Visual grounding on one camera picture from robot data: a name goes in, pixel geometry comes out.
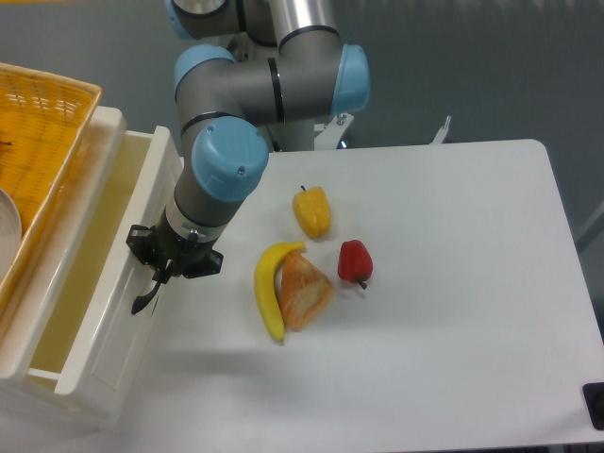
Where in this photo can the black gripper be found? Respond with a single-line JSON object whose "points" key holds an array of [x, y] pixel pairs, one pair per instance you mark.
{"points": [[173, 255]]}

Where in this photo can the white drawer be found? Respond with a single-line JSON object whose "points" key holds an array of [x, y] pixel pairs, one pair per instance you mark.
{"points": [[101, 390], [105, 275]]}

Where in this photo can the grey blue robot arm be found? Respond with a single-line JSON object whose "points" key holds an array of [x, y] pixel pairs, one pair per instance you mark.
{"points": [[254, 64]]}

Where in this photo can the white drawer cabinet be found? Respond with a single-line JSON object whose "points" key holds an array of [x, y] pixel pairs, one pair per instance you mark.
{"points": [[37, 292]]}

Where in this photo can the yellow banana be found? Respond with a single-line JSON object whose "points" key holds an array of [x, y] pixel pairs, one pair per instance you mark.
{"points": [[264, 286]]}

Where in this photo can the orange bread piece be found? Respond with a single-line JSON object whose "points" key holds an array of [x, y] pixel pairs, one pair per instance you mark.
{"points": [[304, 293]]}

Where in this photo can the yellow bell pepper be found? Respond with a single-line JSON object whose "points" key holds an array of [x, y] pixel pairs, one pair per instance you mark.
{"points": [[312, 211]]}

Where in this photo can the white plate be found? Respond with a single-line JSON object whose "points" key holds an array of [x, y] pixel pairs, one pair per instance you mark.
{"points": [[11, 233]]}

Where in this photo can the red bell pepper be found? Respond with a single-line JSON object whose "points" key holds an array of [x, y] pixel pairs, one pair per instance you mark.
{"points": [[355, 264]]}

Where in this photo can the yellow woven basket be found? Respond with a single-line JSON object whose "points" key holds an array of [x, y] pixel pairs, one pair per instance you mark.
{"points": [[43, 118]]}

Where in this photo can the black corner device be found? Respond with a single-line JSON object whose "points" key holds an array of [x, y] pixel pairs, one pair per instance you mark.
{"points": [[594, 398]]}

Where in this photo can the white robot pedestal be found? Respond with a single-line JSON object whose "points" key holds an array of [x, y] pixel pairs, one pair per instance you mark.
{"points": [[330, 133]]}

